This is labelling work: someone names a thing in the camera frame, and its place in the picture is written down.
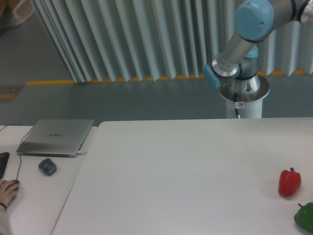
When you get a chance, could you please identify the person's right hand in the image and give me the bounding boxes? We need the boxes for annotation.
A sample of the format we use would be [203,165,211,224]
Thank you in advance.
[0,180,20,211]

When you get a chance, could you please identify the red bell pepper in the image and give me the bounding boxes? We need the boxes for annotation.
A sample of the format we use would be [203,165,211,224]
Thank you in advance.
[278,167,302,197]

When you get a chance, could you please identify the black computer mouse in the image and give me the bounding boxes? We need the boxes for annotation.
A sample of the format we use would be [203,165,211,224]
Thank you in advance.
[1,180,20,205]

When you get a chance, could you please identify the forearm in grey sleeve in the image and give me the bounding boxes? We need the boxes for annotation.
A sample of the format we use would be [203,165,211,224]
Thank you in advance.
[0,204,12,235]

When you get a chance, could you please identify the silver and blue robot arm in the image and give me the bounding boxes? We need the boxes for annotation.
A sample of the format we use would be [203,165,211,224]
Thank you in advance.
[202,0,313,88]

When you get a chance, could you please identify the black keyboard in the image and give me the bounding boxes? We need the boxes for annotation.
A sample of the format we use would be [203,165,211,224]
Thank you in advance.
[0,152,10,179]

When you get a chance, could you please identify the dark earbuds case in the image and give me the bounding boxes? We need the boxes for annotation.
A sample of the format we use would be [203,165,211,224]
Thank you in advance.
[38,158,57,176]

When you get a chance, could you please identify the silver closed laptop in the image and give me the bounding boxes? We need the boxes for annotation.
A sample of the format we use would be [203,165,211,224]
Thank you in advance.
[17,119,94,158]

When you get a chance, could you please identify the yellow floor sign sticker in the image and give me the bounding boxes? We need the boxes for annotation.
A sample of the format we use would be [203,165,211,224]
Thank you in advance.
[0,85,24,103]

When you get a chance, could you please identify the white folding screen partition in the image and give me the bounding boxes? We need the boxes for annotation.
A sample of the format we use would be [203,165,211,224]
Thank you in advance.
[30,0,313,83]

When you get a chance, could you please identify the brown cardboard boxes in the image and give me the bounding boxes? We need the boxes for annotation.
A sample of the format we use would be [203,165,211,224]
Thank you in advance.
[0,0,34,28]

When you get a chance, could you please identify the green bell pepper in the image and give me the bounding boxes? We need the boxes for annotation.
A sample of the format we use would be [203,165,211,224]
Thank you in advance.
[294,202,313,234]

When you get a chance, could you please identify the black mouse cable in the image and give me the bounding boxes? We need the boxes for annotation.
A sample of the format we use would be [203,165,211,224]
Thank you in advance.
[0,124,32,181]

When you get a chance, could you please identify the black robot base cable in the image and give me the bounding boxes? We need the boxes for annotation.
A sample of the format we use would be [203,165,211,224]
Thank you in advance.
[233,92,241,119]

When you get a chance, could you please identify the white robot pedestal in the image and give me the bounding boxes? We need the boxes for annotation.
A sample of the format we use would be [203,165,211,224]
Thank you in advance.
[220,75,269,118]

